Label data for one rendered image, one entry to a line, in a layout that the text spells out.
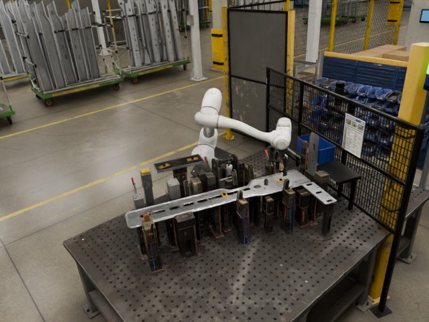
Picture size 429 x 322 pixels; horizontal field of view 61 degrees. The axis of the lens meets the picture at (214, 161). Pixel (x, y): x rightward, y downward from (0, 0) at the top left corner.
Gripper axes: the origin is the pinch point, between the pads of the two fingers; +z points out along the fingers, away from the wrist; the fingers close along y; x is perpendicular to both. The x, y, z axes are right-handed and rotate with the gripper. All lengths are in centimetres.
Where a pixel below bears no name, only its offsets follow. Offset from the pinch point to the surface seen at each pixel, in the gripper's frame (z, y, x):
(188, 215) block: 7, 17, -80
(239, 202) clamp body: 4.7, 19.3, -43.4
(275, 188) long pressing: 8.5, 9.5, -9.9
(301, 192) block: 10.0, 19.5, 5.6
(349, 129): -26, 6, 54
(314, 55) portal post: 11, -354, 281
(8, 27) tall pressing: -12, -913, -260
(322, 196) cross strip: 7.6, 32.7, 13.9
